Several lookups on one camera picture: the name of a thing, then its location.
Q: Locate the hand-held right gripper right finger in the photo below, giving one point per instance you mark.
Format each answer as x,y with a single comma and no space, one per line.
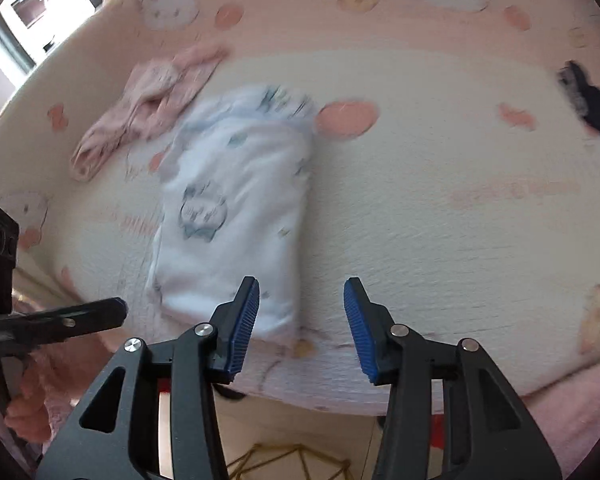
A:
357,330

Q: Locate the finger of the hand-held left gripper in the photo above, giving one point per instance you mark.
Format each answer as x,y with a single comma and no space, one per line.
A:
90,312

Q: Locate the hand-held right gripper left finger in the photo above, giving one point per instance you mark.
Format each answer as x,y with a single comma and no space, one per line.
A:
242,330

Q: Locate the white cartoon print pants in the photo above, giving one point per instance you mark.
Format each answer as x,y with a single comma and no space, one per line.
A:
230,220

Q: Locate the person's left hand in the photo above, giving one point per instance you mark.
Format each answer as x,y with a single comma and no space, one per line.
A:
30,420

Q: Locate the pink cat print sofa cover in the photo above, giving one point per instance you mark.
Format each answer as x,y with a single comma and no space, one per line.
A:
430,210

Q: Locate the pink printed garment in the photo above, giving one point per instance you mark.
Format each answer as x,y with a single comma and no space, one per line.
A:
150,100

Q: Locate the person's pink fluffy pants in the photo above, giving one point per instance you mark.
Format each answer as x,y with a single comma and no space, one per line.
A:
570,410

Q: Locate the dark navy folded garment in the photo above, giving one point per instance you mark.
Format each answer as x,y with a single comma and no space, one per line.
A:
595,105

